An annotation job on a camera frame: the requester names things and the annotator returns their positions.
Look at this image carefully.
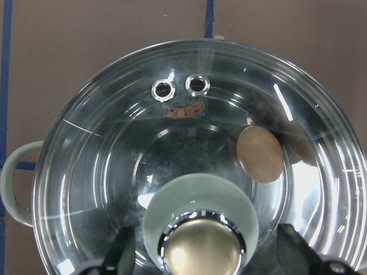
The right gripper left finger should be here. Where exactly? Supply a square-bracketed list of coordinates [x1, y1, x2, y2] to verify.
[101, 226, 135, 274]

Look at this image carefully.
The brown egg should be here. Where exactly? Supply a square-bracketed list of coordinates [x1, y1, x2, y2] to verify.
[236, 126, 284, 184]

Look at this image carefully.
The pale green electric pot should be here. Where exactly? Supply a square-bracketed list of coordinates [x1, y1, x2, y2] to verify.
[0, 35, 367, 275]

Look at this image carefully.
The glass pot lid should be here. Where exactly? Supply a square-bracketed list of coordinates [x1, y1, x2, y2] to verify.
[32, 39, 367, 275]

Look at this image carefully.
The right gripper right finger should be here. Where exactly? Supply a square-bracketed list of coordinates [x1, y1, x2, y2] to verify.
[276, 224, 323, 274]

